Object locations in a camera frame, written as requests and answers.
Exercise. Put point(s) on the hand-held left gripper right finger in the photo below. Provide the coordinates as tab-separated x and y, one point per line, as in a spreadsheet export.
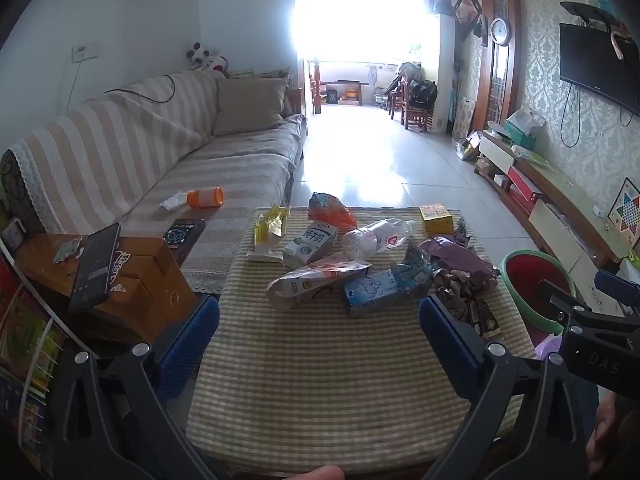
447	340

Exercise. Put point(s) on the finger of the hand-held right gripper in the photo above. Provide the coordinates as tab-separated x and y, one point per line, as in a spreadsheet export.
617	287
562	299

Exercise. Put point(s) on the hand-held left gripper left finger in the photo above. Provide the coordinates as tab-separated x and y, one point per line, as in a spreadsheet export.
192	340

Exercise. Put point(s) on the red bin with green rim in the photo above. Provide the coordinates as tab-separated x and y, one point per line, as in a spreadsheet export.
530	290

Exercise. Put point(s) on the dark printed wrapper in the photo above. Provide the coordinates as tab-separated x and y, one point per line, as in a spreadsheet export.
484	319

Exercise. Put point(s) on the purple wrapper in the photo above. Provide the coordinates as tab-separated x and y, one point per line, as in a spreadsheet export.
460	257

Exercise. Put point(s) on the crushed blue carton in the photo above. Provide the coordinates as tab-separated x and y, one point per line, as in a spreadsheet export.
375	290

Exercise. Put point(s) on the small yellow box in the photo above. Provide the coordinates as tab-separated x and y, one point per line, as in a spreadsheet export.
436	219

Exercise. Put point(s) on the clear plastic bottle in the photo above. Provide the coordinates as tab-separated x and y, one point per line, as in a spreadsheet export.
375	240

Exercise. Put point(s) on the white orange paper bag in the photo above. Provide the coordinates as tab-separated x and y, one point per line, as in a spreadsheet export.
310	282

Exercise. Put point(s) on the torn yellow cardboard box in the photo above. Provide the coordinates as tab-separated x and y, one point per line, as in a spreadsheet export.
270	232

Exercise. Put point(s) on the white green milk carton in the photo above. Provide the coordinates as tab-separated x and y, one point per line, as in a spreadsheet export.
310	245

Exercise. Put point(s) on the orange snack bag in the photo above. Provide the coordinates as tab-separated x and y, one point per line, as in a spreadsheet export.
332	210

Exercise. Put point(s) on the person's right hand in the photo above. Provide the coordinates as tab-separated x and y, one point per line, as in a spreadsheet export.
607	440

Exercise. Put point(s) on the person's left hand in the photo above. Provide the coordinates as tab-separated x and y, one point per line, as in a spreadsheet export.
320	474

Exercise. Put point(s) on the small green toy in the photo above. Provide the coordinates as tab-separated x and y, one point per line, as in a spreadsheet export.
634	259

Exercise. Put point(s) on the purple stool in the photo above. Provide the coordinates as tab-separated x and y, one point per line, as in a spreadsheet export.
550	347

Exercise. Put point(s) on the wooden side table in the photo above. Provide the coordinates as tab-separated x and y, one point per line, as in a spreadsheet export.
145	285

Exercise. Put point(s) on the star checkers board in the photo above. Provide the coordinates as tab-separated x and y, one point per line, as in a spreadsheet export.
625	212

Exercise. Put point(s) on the small white box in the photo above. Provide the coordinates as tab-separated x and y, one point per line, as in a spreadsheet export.
598	210

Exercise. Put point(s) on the wooden television cabinet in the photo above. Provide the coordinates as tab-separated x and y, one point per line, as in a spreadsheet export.
565	195

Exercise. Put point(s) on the black box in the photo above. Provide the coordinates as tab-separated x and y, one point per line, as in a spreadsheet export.
184	232

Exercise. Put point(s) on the black phone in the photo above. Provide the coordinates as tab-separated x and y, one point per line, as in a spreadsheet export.
95	270

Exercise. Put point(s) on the orange cup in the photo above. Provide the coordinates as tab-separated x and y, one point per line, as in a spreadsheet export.
205	197

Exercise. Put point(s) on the yellow-green plastic bag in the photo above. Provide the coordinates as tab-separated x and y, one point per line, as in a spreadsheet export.
532	156

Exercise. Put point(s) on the brown cardboard box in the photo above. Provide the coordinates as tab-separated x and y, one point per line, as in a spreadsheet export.
487	170

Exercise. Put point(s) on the small crumpled grey wrapper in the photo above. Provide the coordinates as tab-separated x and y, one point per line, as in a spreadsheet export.
67	251

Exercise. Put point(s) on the green box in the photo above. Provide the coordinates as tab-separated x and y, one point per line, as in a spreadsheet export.
520	137

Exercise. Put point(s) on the colourful printed bag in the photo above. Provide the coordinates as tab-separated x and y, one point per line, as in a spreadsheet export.
25	350

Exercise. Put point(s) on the shiny bag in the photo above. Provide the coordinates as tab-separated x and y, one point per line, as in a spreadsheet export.
467	147

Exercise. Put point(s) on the white plastic bag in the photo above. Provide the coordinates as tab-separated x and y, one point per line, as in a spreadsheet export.
525	117

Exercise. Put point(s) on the sofa with striped cover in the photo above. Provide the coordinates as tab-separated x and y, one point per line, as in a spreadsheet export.
100	160

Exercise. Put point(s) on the patterned board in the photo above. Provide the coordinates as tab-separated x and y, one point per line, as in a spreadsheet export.
462	120

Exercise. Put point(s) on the black television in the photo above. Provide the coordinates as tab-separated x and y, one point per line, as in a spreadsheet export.
600	67

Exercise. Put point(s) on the wooden chair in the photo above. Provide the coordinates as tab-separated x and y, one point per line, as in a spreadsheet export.
415	117

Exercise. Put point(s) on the beige cushion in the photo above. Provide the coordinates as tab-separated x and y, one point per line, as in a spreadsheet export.
250	107

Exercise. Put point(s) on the pink hook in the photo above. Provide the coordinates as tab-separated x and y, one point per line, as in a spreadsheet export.
617	45

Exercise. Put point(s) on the black backpack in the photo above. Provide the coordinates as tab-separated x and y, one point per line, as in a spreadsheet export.
424	94

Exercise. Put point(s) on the white standing air conditioner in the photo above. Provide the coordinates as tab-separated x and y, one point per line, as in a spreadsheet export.
447	75

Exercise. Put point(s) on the patterned cushion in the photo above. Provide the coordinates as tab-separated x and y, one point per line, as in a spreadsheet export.
289	91

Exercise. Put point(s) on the low wooden table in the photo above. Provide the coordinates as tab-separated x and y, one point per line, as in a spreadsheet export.
345	85

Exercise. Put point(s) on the panda plush toy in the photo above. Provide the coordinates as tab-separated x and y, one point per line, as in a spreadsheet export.
197	55

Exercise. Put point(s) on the diamond framed picture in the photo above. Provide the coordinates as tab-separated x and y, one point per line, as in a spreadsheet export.
467	10

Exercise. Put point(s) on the dark helmet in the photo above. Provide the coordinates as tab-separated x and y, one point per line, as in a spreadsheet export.
442	7

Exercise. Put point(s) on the round wall clock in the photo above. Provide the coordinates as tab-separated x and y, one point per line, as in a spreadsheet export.
500	31

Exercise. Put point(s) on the black wall shelf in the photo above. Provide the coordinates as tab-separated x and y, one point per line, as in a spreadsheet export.
592	10

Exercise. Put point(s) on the turned wooden post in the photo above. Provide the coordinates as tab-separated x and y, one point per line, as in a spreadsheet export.
315	85

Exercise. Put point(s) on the white wall socket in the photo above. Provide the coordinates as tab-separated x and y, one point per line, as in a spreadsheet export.
85	53

